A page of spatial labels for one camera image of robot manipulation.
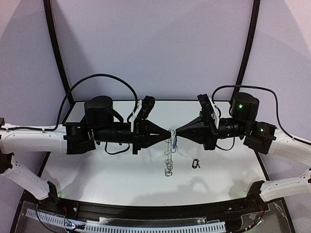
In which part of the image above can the metal ring disc with keyrings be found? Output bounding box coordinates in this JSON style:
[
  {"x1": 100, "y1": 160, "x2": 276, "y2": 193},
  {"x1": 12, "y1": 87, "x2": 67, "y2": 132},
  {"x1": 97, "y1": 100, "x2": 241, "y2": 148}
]
[{"x1": 164, "y1": 128, "x2": 178, "y2": 177}]

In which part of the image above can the blue tag key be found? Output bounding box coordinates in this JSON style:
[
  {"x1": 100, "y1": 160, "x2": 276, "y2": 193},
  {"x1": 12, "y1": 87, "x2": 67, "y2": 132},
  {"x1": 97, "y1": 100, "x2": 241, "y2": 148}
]
[{"x1": 172, "y1": 135, "x2": 177, "y2": 150}]

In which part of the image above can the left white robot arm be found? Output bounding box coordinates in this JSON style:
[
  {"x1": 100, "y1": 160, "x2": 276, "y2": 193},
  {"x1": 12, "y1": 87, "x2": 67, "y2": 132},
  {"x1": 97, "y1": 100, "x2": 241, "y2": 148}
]
[{"x1": 0, "y1": 96, "x2": 171, "y2": 202}]

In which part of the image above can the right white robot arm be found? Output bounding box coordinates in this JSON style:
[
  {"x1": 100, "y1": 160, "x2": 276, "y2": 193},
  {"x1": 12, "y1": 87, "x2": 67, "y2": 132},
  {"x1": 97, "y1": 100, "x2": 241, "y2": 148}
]
[{"x1": 176, "y1": 92, "x2": 311, "y2": 202}]

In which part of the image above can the black tag key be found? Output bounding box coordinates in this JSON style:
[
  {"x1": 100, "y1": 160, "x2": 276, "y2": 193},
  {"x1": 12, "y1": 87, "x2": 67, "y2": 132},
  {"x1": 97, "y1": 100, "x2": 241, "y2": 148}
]
[{"x1": 191, "y1": 158, "x2": 201, "y2": 169}]

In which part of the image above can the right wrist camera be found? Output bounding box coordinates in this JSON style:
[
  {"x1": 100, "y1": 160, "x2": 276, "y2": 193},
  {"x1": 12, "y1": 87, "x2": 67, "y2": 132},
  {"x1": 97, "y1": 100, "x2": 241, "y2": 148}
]
[{"x1": 197, "y1": 94, "x2": 221, "y2": 129}]

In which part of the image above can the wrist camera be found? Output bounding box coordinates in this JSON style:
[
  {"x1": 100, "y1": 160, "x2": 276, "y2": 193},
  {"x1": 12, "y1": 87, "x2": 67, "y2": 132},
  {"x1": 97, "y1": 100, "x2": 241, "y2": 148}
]
[
  {"x1": 129, "y1": 96, "x2": 155, "y2": 133},
  {"x1": 197, "y1": 94, "x2": 221, "y2": 129}
]

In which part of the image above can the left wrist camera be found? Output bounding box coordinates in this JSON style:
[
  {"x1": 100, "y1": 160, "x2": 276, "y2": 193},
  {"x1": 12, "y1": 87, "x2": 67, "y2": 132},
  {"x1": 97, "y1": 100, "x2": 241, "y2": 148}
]
[{"x1": 129, "y1": 96, "x2": 155, "y2": 133}]

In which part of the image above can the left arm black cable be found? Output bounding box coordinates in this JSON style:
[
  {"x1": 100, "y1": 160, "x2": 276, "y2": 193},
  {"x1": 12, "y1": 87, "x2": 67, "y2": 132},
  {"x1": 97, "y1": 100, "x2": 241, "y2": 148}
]
[{"x1": 0, "y1": 73, "x2": 138, "y2": 132}]

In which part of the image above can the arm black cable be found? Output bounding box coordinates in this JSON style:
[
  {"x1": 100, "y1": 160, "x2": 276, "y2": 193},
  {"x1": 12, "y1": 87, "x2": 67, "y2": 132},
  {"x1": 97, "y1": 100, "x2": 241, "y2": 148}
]
[
  {"x1": 0, "y1": 73, "x2": 138, "y2": 132},
  {"x1": 211, "y1": 84, "x2": 311, "y2": 144}
]

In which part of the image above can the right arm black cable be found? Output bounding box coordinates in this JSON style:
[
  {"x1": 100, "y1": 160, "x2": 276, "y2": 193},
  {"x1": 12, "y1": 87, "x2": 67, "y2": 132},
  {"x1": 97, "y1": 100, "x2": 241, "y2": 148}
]
[{"x1": 211, "y1": 84, "x2": 311, "y2": 144}]

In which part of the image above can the white slotted cable duct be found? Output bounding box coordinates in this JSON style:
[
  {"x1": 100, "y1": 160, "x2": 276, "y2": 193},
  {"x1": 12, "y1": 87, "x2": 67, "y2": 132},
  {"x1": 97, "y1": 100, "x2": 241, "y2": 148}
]
[{"x1": 25, "y1": 208, "x2": 226, "y2": 233}]

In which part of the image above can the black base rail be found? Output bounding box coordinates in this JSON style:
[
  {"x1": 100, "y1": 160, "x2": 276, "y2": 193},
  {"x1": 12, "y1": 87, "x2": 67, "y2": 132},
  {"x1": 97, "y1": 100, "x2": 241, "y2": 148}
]
[{"x1": 59, "y1": 198, "x2": 256, "y2": 220}]

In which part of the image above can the right black frame post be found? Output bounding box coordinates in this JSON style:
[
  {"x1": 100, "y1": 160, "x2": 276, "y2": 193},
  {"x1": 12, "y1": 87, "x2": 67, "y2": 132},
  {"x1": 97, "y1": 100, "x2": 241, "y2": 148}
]
[{"x1": 234, "y1": 0, "x2": 261, "y2": 88}]

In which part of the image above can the black frame post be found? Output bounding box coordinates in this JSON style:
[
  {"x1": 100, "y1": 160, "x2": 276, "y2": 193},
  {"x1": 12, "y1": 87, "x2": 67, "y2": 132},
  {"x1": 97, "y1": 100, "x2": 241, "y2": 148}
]
[
  {"x1": 234, "y1": 0, "x2": 261, "y2": 88},
  {"x1": 43, "y1": 0, "x2": 70, "y2": 93}
]

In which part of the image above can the left black frame post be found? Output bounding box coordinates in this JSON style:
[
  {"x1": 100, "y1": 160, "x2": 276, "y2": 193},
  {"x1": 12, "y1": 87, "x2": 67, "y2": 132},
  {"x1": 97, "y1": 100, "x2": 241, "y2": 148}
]
[{"x1": 43, "y1": 0, "x2": 70, "y2": 93}]

